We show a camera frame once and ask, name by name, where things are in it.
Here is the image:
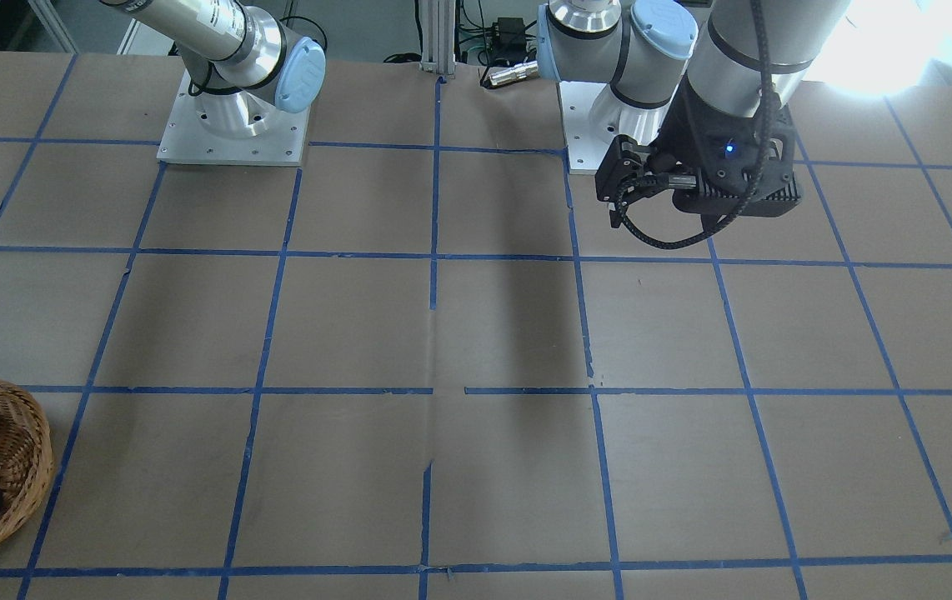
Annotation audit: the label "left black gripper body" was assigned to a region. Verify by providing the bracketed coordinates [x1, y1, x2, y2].
[653, 79, 801, 218]

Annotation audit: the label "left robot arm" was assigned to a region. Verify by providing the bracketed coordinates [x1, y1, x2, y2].
[537, 1, 849, 222]

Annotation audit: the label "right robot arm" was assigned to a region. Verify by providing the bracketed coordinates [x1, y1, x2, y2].
[104, 1, 327, 153]

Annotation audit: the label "woven wicker basket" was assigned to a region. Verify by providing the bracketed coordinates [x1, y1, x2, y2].
[0, 380, 54, 543]

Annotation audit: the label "black power adapter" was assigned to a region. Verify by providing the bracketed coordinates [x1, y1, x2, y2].
[491, 17, 527, 62]

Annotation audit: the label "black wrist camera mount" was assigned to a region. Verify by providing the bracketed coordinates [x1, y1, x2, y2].
[595, 134, 697, 229]

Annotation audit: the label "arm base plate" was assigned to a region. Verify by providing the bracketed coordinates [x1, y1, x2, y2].
[559, 81, 669, 175]
[157, 73, 312, 168]

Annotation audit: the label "aluminium frame post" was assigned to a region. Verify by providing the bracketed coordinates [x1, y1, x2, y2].
[416, 1, 459, 80]

